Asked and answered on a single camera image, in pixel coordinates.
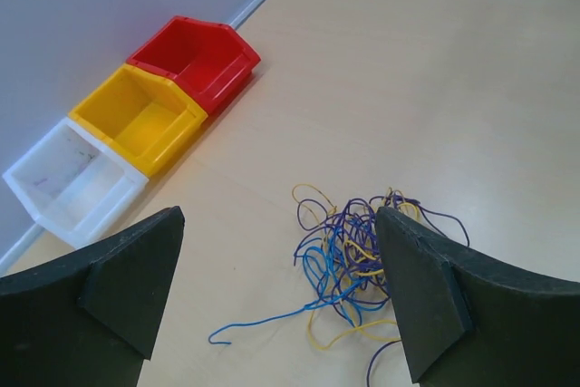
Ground yellow plastic bin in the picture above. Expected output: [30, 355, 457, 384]
[69, 63, 208, 178]

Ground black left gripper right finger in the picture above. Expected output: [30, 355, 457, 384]
[375, 208, 579, 386]

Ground red plastic bin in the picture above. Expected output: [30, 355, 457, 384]
[126, 15, 261, 114]

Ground white plastic bin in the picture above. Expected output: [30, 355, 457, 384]
[3, 117, 149, 249]

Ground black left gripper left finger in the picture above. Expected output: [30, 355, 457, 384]
[1, 207, 185, 386]

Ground purple cable tangle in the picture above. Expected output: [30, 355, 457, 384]
[293, 194, 470, 387]

